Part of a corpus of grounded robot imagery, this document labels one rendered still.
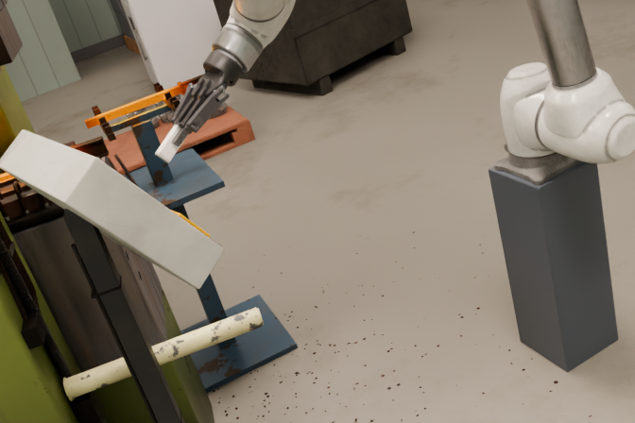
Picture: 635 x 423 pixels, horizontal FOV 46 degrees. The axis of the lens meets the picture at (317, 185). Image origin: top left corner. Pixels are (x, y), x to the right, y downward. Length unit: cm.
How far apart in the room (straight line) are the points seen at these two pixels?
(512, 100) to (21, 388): 130
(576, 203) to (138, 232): 125
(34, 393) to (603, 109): 135
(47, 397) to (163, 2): 454
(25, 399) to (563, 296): 137
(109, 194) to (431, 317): 164
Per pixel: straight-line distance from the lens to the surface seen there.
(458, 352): 243
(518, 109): 194
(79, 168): 115
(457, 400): 228
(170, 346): 169
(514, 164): 204
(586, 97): 177
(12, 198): 184
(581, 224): 212
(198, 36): 601
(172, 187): 239
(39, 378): 166
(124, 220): 117
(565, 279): 215
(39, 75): 777
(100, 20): 878
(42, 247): 183
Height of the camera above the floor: 153
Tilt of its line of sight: 24 degrees down
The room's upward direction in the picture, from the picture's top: 17 degrees counter-clockwise
